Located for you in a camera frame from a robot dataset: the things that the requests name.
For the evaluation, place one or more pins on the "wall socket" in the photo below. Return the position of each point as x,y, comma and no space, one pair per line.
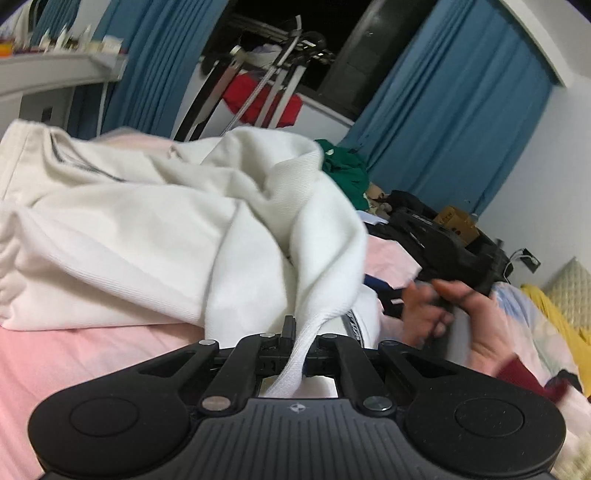
531,262

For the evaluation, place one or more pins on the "clutter of small boxes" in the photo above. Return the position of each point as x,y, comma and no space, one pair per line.
69,42

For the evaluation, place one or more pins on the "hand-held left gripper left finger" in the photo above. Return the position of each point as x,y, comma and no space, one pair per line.
240,357

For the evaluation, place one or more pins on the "person's right hand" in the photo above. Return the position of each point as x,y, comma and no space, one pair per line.
489,327

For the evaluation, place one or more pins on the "green garment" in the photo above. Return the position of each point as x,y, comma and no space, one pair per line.
351,173

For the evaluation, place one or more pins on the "white garment on rack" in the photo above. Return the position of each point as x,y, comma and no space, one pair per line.
263,54

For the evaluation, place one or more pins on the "small brown cardboard box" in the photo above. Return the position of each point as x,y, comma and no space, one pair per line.
459,224

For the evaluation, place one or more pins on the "light patterned blanket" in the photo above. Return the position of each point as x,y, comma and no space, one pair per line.
540,332

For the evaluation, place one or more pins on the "white knit sweatshirt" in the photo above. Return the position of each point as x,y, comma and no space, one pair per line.
161,221

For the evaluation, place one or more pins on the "white desk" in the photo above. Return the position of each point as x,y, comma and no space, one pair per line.
51,76

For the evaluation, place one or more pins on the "pink bed sheet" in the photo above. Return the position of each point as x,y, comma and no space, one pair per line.
83,360

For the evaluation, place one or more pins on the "quilted headboard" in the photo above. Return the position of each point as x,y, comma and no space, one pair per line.
575,288

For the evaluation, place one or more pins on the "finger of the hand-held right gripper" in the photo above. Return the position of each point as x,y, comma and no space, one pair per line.
385,300

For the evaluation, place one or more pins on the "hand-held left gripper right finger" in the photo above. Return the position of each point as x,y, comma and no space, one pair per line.
344,357

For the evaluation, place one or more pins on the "red garment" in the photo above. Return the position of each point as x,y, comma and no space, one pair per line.
244,94

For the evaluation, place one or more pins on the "metal clothes rack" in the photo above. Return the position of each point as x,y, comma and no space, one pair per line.
277,87

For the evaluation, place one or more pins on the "dark window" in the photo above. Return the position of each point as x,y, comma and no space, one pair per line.
360,41

